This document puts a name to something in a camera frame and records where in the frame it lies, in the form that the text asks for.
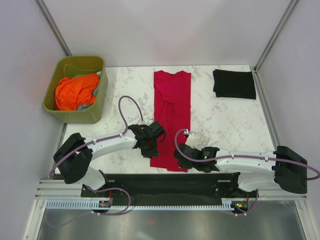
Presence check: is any magenta red t shirt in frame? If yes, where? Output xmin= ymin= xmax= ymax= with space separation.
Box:
xmin=150 ymin=70 xmax=192 ymax=173

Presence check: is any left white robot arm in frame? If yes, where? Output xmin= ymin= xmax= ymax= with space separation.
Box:
xmin=53 ymin=121 xmax=167 ymax=197

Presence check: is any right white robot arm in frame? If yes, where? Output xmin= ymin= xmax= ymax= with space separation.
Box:
xmin=173 ymin=143 xmax=308 ymax=197

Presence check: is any folded black t shirt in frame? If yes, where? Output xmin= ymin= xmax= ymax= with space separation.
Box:
xmin=212 ymin=69 xmax=257 ymax=100

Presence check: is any olive green plastic bin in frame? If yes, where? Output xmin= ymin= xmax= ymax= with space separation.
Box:
xmin=42 ymin=55 xmax=108 ymax=124

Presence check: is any orange t shirt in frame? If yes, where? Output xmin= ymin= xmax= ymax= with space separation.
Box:
xmin=54 ymin=73 xmax=100 ymax=111

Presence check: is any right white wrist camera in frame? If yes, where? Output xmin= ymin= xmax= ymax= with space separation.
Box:
xmin=184 ymin=130 xmax=199 ymax=148

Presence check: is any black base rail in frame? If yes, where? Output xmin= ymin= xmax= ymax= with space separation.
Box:
xmin=81 ymin=173 xmax=257 ymax=204

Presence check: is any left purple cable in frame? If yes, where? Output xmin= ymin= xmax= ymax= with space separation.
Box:
xmin=48 ymin=96 xmax=145 ymax=216

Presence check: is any white slotted cable duct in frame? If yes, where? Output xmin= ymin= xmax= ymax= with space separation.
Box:
xmin=45 ymin=199 xmax=248 ymax=211

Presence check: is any left aluminium frame post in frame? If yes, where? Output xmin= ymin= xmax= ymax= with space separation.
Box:
xmin=34 ymin=0 xmax=72 ymax=57

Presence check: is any aluminium frame post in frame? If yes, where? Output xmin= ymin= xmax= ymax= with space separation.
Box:
xmin=34 ymin=0 xmax=72 ymax=57
xmin=253 ymin=0 xmax=300 ymax=73

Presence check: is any right aluminium frame post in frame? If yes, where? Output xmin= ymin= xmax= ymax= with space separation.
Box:
xmin=253 ymin=0 xmax=300 ymax=73

